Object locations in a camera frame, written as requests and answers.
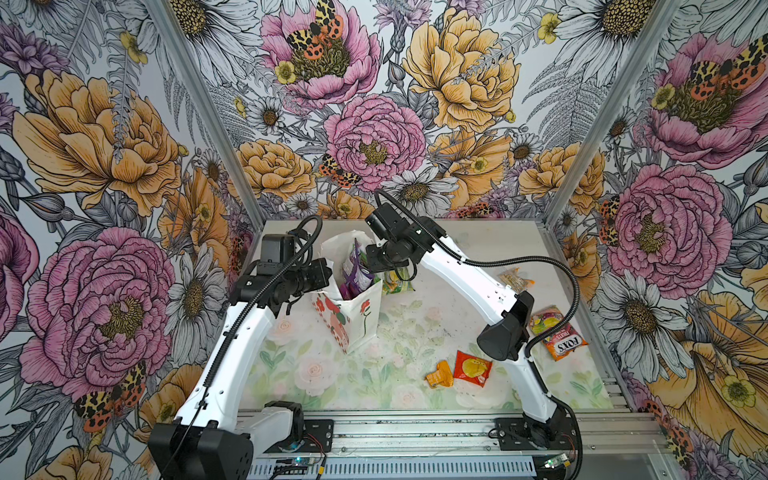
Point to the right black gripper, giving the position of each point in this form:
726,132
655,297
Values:
375,264

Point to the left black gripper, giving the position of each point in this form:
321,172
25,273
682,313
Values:
322,273

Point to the magenta snack bag yellow letters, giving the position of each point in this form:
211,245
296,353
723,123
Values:
349,290

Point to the purple white snack bag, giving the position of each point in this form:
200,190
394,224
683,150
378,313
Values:
365,277

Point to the white paper bag red flower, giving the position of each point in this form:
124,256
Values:
354,322

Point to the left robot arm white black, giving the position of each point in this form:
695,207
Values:
205,439

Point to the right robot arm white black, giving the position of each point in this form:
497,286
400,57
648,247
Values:
507,313

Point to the Fox's spring tea candy bag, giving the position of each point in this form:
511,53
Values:
396,281

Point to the Fox's red fruit candy bag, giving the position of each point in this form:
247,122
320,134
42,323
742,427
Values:
561,343

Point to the small clear nut packet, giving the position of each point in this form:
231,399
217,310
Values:
514,279

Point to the small orange snack packet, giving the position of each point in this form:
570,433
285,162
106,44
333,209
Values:
442,376

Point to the red yellow snack packet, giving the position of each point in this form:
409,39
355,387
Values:
472,369

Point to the small green circuit board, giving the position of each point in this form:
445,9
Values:
558,461

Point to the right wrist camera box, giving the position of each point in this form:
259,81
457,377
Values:
386,222

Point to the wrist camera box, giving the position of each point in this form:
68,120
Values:
386,222
275,252

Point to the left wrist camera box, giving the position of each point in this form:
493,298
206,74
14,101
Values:
275,252

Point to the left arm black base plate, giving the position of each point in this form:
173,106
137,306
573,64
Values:
317,437

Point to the white slotted cable duct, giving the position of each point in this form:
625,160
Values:
489,467

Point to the left aluminium corner post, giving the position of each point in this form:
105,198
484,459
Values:
170,32

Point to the aluminium corner post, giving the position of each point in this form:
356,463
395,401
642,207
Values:
647,44
170,32

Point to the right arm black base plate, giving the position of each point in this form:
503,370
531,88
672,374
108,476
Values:
525,434

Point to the aluminium front rail frame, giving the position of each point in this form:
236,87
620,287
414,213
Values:
471,433

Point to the right aluminium corner post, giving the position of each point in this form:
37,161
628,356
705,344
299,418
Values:
647,44

